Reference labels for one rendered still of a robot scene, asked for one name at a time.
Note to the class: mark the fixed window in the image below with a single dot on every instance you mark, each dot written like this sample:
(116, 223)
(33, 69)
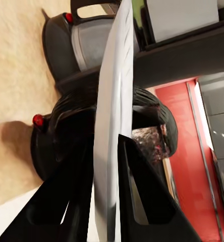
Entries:
(112, 9)

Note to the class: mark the electric kettle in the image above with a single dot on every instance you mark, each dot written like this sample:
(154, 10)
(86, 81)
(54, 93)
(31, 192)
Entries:
(154, 128)

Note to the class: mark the saucer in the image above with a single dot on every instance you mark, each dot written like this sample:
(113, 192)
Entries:
(113, 117)

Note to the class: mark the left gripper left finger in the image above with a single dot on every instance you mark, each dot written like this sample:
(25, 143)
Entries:
(59, 210)

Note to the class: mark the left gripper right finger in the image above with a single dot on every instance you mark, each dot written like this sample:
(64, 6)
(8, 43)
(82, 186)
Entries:
(167, 222)

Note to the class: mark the coffee maker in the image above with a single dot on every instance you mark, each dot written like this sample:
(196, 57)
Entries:
(178, 40)

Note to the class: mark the countertop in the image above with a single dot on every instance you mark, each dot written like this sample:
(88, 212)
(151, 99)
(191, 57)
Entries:
(166, 163)
(28, 86)

